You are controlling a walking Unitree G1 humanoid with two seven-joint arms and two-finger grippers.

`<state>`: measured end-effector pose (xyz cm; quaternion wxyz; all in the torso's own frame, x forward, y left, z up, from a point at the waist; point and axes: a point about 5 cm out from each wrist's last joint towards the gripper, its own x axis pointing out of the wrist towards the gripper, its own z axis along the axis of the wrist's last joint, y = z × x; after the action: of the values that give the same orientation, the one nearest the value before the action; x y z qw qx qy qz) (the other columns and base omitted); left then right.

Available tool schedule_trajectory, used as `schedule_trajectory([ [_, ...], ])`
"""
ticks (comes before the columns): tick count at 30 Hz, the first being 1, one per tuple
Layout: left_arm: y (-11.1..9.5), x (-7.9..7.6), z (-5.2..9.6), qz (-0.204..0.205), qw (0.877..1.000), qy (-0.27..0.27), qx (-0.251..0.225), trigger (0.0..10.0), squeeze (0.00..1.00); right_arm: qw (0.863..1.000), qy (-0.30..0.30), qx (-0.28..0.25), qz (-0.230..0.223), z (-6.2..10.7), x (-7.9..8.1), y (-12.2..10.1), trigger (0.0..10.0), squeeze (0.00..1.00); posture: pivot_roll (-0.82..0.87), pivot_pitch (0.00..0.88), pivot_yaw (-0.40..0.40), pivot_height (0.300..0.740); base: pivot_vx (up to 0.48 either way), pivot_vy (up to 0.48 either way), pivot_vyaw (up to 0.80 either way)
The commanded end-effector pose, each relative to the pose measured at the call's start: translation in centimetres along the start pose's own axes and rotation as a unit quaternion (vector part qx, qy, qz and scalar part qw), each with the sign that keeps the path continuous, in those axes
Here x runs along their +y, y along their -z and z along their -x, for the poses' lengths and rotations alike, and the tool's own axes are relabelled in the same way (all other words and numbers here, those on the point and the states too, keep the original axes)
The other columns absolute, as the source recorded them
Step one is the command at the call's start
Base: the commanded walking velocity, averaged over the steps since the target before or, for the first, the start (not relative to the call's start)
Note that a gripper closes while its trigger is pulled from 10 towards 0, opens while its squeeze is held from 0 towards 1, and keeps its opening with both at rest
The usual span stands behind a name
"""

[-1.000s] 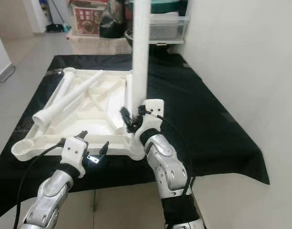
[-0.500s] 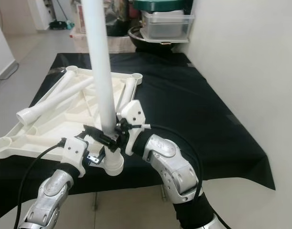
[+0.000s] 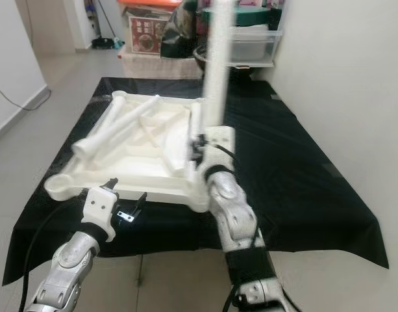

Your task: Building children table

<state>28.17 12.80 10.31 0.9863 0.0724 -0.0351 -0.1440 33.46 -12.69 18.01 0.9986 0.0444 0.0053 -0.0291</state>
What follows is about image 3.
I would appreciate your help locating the black tablecloth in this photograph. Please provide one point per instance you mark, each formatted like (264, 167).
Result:
(309, 162)

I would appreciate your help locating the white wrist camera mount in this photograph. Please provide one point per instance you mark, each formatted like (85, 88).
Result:
(219, 143)
(102, 207)

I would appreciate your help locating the white plastic children table top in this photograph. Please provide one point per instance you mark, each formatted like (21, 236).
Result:
(134, 170)

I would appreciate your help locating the grey metal folding table frame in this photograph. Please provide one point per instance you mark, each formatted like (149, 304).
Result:
(139, 270)

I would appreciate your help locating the white appliance cabinet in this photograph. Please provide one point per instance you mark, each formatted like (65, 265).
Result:
(114, 16)

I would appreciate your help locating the white towel cloth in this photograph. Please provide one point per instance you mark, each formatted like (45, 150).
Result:
(156, 66)

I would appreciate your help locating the teal head floor mop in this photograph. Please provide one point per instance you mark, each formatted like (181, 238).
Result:
(106, 43)

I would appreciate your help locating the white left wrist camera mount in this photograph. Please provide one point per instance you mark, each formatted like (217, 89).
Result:
(102, 207)

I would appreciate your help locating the clear plastic container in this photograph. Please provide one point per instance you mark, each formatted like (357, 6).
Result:
(257, 47)

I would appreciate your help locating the black plastic bag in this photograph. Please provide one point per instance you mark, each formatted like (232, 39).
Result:
(179, 32)

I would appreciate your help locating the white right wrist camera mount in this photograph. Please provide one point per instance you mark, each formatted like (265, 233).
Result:
(219, 143)

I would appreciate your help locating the red printed carton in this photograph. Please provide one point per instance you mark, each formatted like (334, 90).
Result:
(149, 36)

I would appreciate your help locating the dark green round pot lid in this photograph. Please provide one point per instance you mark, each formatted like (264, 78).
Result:
(254, 16)

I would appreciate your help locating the black round wok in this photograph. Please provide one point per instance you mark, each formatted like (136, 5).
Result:
(198, 62)

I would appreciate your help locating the clear storage box orange lid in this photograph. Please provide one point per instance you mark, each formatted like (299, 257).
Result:
(147, 3)

